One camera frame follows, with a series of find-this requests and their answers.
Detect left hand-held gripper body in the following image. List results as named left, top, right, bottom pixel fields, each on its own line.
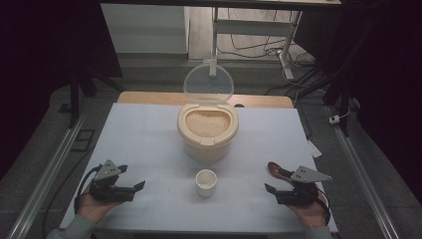
left=89, top=159, right=135, bottom=203

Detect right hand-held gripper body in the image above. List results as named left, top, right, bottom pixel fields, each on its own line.
left=275, top=165, right=332, bottom=206

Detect brown wooden spoon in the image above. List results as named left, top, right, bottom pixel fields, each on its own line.
left=267, top=161, right=294, bottom=184

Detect small white cup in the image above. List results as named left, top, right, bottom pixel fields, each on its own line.
left=194, top=168, right=218, bottom=198

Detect beige rice container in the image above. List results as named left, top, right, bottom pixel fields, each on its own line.
left=176, top=102, right=240, bottom=163

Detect uncooked rice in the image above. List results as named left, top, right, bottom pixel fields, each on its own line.
left=184, top=110, right=232, bottom=138

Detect person's right hand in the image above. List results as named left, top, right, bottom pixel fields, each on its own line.
left=287, top=190, right=329, bottom=229

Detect person's left hand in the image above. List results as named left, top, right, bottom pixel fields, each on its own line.
left=77, top=183, right=123, bottom=224

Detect white table cover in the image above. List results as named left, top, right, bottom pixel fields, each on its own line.
left=59, top=103, right=338, bottom=233

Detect white paper tag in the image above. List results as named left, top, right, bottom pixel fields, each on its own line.
left=307, top=139, right=323, bottom=159

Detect wooden table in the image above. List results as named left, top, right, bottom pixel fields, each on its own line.
left=117, top=92, right=295, bottom=110

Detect black stand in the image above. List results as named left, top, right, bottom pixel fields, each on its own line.
left=298, top=64, right=353, bottom=137
left=68, top=64, right=126, bottom=129

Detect clear round container lid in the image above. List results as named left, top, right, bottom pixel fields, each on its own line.
left=183, top=63, right=235, bottom=104

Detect white cabinet panel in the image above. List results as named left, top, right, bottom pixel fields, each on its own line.
left=101, top=3, right=190, bottom=55

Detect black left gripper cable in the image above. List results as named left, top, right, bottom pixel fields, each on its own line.
left=73, top=164, right=103, bottom=213

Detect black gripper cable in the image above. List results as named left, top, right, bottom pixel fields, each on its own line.
left=315, top=187, right=332, bottom=227
left=73, top=164, right=103, bottom=213

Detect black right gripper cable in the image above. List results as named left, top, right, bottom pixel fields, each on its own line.
left=315, top=187, right=332, bottom=227

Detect aluminium rail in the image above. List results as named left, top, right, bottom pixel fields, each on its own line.
left=326, top=106, right=401, bottom=239
left=6, top=113, right=88, bottom=239

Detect black floor cables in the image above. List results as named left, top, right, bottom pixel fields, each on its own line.
left=217, top=8, right=319, bottom=96

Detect white desk frame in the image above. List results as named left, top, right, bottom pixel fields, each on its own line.
left=209, top=6, right=304, bottom=81

